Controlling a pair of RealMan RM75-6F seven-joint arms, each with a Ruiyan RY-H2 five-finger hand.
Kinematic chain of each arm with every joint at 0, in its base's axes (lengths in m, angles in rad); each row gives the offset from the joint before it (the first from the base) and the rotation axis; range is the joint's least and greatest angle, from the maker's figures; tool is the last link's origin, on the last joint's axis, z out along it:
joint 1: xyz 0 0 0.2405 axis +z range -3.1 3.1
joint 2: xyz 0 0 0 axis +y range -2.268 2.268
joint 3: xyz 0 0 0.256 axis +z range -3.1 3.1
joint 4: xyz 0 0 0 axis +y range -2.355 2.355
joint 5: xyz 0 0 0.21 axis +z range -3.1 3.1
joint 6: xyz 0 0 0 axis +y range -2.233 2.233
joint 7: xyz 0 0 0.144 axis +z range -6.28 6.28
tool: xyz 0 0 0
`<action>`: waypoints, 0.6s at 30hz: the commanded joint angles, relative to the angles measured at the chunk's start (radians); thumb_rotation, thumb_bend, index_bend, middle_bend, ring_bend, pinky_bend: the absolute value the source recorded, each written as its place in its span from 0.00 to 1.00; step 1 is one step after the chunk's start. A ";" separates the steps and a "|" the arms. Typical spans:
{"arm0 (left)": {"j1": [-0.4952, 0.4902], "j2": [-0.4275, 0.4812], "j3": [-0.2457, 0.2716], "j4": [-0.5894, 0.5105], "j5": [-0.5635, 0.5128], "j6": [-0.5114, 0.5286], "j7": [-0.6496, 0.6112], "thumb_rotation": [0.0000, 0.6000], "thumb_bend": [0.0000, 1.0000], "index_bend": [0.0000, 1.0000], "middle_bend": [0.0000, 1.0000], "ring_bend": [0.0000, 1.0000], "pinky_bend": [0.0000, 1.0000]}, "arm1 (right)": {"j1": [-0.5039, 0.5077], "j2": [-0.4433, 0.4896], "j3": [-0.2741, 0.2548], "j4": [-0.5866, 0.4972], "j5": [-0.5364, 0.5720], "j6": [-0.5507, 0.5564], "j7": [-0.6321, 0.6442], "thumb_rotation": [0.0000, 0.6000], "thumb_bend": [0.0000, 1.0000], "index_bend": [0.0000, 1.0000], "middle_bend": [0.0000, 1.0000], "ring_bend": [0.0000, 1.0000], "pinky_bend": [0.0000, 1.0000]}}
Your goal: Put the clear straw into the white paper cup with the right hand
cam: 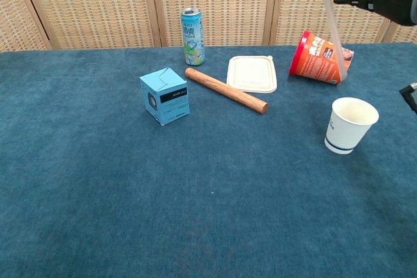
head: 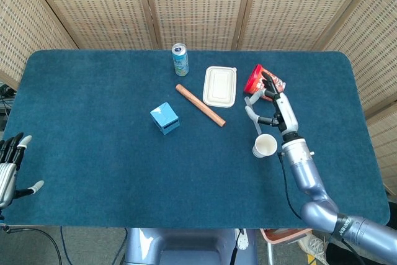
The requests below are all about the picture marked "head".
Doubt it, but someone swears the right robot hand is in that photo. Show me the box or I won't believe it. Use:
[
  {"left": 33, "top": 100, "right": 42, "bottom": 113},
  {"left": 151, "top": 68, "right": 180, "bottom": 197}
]
[{"left": 244, "top": 71, "right": 300, "bottom": 137}]

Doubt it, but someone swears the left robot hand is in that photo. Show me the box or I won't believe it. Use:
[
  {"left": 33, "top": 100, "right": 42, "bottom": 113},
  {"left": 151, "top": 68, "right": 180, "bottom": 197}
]
[{"left": 0, "top": 132, "right": 45, "bottom": 210}]

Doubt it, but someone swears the white paper cup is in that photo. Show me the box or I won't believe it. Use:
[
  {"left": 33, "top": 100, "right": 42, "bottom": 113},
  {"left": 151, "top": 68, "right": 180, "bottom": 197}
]
[{"left": 252, "top": 133, "right": 278, "bottom": 158}]

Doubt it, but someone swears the red instant noodle cup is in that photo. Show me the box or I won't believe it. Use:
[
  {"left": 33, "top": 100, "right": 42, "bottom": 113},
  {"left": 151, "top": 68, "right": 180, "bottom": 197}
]
[{"left": 243, "top": 64, "right": 287, "bottom": 102}]

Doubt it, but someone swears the beige plastic lid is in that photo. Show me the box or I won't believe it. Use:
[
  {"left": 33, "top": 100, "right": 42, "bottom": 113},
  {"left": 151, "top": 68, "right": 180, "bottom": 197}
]
[{"left": 202, "top": 66, "right": 238, "bottom": 109}]

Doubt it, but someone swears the wooden rolling pin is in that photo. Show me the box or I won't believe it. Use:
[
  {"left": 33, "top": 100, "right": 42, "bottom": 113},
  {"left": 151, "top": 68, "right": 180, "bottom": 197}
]
[{"left": 175, "top": 83, "right": 226, "bottom": 128}]

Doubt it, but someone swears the blue table cloth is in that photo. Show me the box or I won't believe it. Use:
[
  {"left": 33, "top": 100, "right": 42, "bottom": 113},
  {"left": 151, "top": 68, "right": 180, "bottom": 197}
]
[{"left": 1, "top": 49, "right": 391, "bottom": 228}]

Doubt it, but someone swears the light blue drink can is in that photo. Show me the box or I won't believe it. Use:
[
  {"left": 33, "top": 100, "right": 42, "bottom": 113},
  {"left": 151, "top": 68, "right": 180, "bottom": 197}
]
[{"left": 171, "top": 43, "right": 190, "bottom": 77}]

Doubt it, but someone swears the pink plastic stool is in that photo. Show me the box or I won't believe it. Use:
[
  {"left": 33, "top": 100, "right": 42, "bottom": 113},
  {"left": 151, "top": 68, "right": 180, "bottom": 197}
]
[{"left": 259, "top": 228, "right": 313, "bottom": 245}]

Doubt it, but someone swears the light blue cardboard box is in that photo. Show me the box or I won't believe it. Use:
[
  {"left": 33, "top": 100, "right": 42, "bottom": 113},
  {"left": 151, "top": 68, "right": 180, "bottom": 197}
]
[{"left": 149, "top": 102, "right": 181, "bottom": 136}]

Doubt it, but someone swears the white sneaker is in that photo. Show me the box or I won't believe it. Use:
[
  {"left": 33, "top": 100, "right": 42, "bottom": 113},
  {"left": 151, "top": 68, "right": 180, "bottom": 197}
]
[{"left": 298, "top": 233, "right": 330, "bottom": 265}]

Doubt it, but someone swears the woven bamboo folding screen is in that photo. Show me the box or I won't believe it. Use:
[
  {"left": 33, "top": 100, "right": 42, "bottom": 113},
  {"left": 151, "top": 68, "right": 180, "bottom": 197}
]
[{"left": 0, "top": 0, "right": 397, "bottom": 193}]

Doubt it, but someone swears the silver-blue robot torso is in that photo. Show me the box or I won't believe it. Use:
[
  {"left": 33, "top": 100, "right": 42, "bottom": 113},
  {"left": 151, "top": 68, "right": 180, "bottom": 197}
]
[{"left": 123, "top": 227, "right": 258, "bottom": 265}]

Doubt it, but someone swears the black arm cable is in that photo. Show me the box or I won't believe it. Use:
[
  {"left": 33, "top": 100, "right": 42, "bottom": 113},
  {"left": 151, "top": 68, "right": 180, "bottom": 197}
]
[{"left": 278, "top": 152, "right": 303, "bottom": 220}]

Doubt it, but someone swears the black floor cable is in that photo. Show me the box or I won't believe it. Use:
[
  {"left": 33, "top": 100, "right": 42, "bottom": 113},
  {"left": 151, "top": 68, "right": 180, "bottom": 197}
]
[{"left": 2, "top": 227, "right": 65, "bottom": 265}]

